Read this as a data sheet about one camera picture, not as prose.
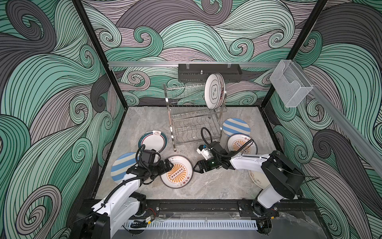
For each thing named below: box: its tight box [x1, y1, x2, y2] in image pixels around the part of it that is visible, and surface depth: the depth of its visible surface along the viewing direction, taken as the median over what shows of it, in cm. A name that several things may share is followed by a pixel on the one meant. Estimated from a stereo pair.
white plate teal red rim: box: [137, 129, 169, 154], surface depth 102 cm
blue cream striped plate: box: [110, 151, 138, 184], surface depth 92 cm
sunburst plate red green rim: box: [226, 133, 259, 155], surface depth 99 cm
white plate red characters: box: [217, 72, 226, 109], surface depth 71 cm
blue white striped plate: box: [222, 117, 251, 137], surface depth 109 cm
